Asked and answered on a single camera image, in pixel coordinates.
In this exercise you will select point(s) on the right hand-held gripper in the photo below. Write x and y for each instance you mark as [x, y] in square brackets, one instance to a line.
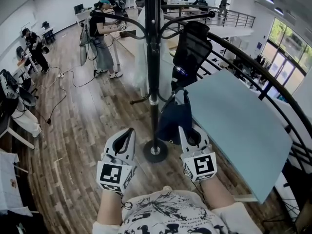
[202, 166]

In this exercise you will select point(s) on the wooden table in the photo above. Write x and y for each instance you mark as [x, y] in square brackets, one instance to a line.
[126, 43]

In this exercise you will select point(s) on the white power strip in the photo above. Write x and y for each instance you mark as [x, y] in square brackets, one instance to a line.
[61, 75]

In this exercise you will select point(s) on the light grey hanging garment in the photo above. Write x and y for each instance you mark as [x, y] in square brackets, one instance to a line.
[141, 64]

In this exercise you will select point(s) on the person's left forearm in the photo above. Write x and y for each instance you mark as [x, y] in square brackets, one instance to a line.
[109, 208]

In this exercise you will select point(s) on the dark blue bag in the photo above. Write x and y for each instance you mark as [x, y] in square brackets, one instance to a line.
[174, 117]

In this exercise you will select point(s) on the white cloth covered table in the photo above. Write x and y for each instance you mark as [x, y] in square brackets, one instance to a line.
[9, 184]

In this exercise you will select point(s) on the person's white printed shirt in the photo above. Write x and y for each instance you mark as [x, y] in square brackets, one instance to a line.
[170, 216]

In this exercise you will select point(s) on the person's right forearm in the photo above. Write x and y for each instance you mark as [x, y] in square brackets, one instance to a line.
[217, 194]

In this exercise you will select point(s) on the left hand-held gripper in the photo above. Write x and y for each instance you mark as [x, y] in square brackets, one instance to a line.
[113, 174]

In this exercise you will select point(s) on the large glass window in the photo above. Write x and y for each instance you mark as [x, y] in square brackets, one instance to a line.
[287, 52]

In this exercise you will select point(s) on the light blue table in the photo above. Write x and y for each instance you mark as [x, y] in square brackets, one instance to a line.
[239, 130]

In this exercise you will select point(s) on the black mesh office chair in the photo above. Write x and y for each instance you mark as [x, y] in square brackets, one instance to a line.
[192, 50]

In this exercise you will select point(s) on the black curved metal railing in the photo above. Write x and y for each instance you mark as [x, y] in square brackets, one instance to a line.
[275, 82]

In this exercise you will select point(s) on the black metal coat rack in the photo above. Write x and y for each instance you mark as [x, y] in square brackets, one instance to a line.
[153, 64]

